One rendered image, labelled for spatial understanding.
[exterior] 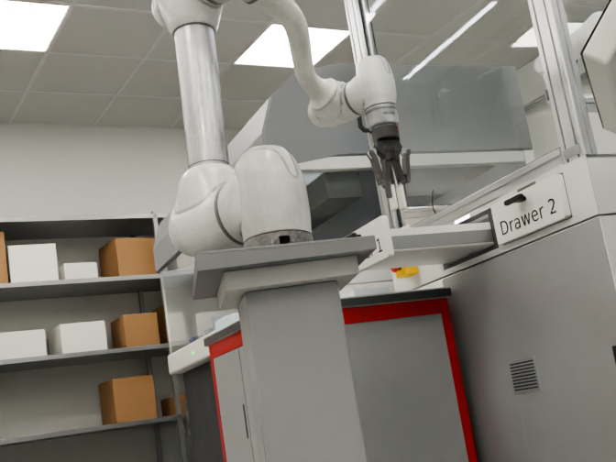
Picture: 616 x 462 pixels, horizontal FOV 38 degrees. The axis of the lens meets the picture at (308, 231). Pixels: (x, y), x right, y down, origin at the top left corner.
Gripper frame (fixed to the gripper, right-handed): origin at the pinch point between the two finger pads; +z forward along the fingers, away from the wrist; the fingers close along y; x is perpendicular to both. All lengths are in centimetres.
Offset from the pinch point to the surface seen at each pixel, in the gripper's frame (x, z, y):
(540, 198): -32.9, 10.9, 21.2
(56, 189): 422, -132, -29
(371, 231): -2.4, 9.4, -10.8
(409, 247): -7.6, 15.7, -3.5
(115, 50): 296, -181, -4
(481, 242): -7.6, 15.8, 19.2
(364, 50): 44, -65, 23
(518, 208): -23.5, 10.8, 21.2
